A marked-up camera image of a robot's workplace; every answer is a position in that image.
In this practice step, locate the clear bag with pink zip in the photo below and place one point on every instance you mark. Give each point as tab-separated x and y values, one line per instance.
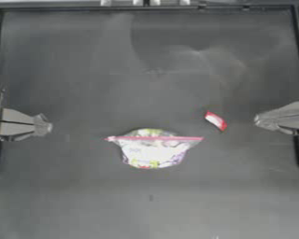
152	152

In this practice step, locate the red and white candy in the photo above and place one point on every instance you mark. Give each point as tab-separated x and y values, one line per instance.
215	120

